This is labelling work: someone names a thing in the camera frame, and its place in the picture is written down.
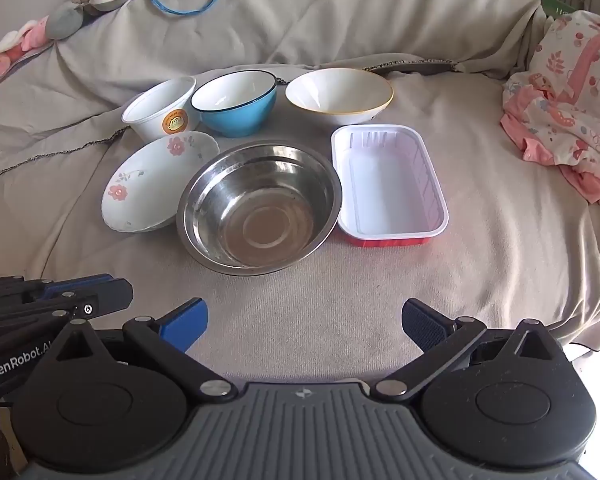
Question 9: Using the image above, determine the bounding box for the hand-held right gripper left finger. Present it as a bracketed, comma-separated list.
[55, 298, 238, 404]

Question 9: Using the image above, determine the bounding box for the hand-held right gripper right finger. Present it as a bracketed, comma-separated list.
[371, 299, 564, 404]

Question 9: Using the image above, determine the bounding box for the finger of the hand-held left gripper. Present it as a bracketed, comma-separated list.
[0, 274, 117, 299]
[0, 280, 134, 342]

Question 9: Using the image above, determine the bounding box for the stainless steel bowl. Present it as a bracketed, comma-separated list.
[176, 140, 344, 277]

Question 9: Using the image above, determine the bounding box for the white plastic bowl orange label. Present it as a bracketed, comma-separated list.
[121, 75, 201, 142]

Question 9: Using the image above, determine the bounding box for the blue enamel bowl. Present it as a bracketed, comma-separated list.
[190, 70, 279, 139]

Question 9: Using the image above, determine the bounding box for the white bowl yellow rim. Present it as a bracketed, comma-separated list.
[285, 67, 395, 127]

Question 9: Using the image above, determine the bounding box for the white floral plate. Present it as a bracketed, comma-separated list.
[100, 130, 221, 234]

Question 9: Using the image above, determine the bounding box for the red and white plastic tray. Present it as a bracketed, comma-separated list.
[330, 123, 450, 248]

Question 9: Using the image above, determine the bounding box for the pink bunny plush toy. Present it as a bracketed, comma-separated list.
[0, 16, 51, 97]

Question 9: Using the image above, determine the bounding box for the pink floral blanket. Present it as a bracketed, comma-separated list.
[500, 10, 600, 211]

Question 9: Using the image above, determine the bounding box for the green plastic basket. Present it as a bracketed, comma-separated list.
[540, 0, 579, 19]

